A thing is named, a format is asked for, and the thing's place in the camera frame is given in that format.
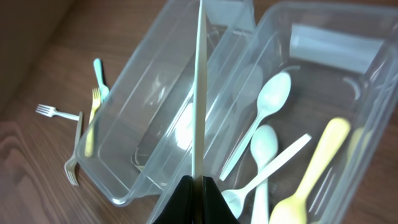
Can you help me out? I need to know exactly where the thin white fork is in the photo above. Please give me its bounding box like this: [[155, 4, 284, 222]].
[[64, 111, 83, 186], [35, 104, 79, 121]]

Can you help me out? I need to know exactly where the right clear plastic container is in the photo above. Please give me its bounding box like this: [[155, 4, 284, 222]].
[[204, 1, 397, 223]]

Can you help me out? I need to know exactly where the thick white plastic spoon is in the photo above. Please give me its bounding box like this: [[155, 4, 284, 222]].
[[250, 124, 278, 224]]

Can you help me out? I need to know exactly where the yellow plastic fork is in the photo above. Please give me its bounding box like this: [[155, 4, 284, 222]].
[[85, 88, 101, 157]]

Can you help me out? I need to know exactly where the yellow plastic spoon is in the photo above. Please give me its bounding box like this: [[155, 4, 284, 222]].
[[269, 117, 351, 224]]

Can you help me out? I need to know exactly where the thin white fork lower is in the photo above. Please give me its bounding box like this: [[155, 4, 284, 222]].
[[64, 111, 83, 186]]

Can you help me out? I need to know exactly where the thick white plastic fork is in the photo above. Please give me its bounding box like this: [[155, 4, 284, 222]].
[[93, 58, 109, 103]]

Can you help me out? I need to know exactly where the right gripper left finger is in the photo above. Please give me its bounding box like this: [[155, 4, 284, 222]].
[[153, 175, 195, 224]]

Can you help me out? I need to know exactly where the white spoon slender handle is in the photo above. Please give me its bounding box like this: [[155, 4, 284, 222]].
[[219, 72, 292, 181]]

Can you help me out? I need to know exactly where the left clear plastic container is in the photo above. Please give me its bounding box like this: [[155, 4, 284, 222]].
[[78, 1, 256, 207]]

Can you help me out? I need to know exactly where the white label right container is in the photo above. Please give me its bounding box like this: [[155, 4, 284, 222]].
[[290, 24, 384, 73]]

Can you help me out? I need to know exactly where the clear plastic container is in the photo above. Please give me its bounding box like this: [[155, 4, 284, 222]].
[[78, 1, 256, 207], [204, 1, 397, 223]]

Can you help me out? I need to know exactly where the white plastic spoon thin handle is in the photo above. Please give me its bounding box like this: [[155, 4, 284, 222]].
[[192, 0, 207, 180]]

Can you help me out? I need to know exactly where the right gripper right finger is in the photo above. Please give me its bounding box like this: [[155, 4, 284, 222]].
[[201, 176, 239, 224]]

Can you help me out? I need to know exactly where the thin white fork left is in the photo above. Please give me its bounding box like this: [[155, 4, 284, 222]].
[[35, 104, 79, 121]]

